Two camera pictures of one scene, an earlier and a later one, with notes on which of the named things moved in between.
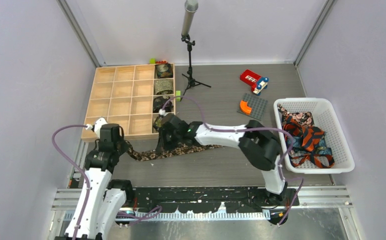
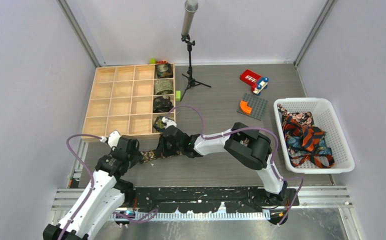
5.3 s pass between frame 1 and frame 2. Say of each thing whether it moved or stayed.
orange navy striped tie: stayed
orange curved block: stayed
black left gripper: moved
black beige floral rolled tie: stayed
